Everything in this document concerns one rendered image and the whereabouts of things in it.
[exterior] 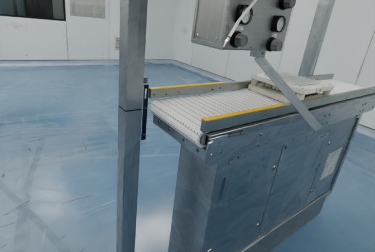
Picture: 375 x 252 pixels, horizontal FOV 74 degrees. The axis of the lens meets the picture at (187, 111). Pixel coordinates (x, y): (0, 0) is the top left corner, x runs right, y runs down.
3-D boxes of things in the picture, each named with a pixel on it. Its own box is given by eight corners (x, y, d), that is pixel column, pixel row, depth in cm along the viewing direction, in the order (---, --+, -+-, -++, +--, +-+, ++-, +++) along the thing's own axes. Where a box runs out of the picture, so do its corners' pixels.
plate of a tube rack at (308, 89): (303, 95, 89) (304, 90, 88) (249, 78, 106) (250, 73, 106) (333, 90, 103) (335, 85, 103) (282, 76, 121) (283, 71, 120)
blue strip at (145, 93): (142, 140, 85) (144, 85, 78) (140, 139, 86) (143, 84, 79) (145, 139, 86) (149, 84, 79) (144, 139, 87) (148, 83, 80)
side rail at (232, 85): (150, 98, 80) (150, 89, 79) (148, 97, 82) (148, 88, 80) (332, 78, 159) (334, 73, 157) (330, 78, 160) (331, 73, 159)
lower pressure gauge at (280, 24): (274, 32, 56) (278, 14, 55) (269, 31, 57) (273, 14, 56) (283, 33, 59) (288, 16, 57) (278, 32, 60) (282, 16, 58)
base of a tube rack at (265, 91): (299, 108, 90) (301, 102, 90) (247, 89, 108) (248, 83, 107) (329, 101, 105) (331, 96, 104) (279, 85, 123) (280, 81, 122)
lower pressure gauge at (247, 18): (239, 24, 49) (242, 3, 48) (234, 23, 50) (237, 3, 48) (251, 25, 51) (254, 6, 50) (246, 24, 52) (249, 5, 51)
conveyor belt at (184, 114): (195, 149, 64) (198, 131, 62) (148, 114, 82) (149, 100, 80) (376, 98, 144) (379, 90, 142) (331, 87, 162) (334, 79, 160)
